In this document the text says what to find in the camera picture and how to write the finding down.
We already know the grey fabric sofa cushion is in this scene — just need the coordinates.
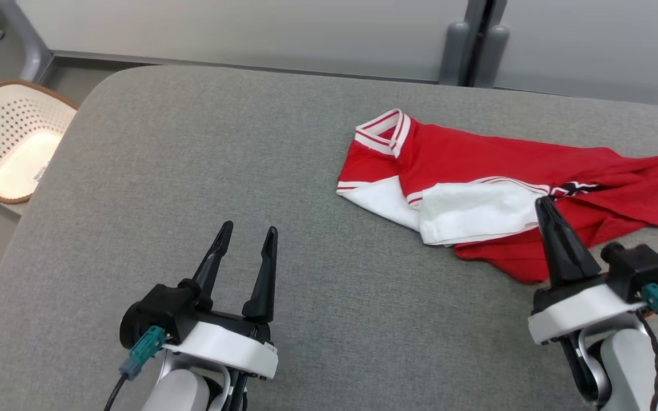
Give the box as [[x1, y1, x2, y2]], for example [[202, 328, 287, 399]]
[[0, 64, 658, 411]]

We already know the teal left camera connector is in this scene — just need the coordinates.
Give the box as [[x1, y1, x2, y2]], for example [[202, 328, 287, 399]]
[[119, 325, 167, 381]]

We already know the black left camera cable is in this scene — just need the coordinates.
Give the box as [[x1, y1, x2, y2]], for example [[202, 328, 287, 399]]
[[103, 374, 131, 411]]

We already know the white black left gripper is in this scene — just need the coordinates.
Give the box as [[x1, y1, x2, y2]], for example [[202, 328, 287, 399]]
[[163, 220, 279, 381]]

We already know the red white sports jersey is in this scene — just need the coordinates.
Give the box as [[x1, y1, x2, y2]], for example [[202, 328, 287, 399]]
[[336, 108, 658, 284]]

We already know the grey double partition post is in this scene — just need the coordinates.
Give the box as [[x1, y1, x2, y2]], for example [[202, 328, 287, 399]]
[[439, 0, 511, 87]]

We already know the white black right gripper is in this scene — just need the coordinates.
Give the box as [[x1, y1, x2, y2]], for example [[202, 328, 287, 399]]
[[528, 196, 647, 345]]

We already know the black twisted right arm cable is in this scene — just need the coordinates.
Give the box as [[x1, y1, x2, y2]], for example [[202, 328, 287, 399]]
[[636, 308, 658, 411]]

